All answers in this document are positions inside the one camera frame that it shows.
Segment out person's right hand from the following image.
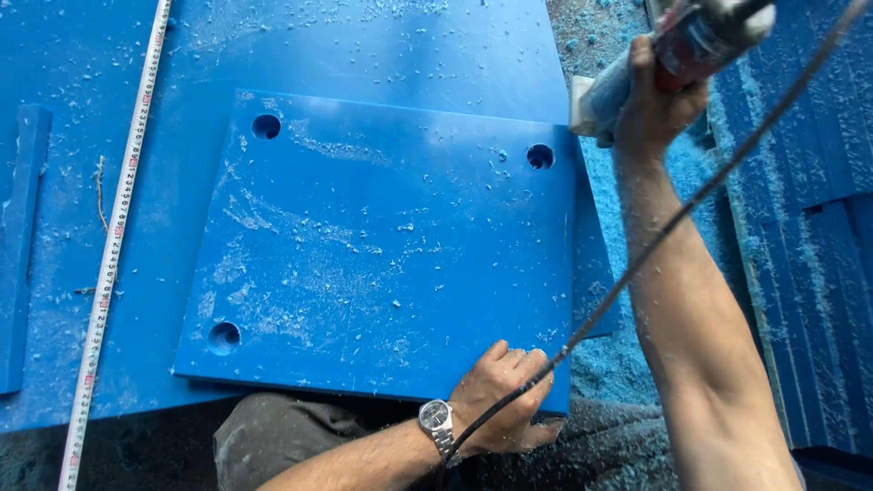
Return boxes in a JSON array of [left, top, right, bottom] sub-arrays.
[[597, 34, 712, 159]]

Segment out person's left hand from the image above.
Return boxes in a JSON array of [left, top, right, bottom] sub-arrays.
[[448, 340, 567, 456]]

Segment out red and grey power router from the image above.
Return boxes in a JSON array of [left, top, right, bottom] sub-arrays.
[[569, 0, 778, 140]]

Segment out black power cable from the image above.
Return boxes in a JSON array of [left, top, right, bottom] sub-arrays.
[[435, 0, 870, 491]]

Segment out blue plastic plate with holes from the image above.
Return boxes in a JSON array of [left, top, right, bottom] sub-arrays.
[[172, 89, 577, 417]]

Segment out silver wristwatch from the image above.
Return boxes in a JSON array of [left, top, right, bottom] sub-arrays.
[[417, 399, 463, 468]]

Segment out stack of blue plastic boards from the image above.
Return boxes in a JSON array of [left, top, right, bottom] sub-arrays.
[[709, 0, 873, 478]]

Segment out person's grey trousers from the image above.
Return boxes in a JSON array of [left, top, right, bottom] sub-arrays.
[[213, 392, 676, 491]]

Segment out white measuring tape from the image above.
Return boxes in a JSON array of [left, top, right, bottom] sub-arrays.
[[58, 0, 173, 491]]

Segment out large blue plastic sheet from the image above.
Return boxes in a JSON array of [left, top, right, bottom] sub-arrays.
[[0, 0, 622, 435]]

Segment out narrow blue plastic strip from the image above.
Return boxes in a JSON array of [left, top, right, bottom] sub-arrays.
[[0, 104, 53, 395]]

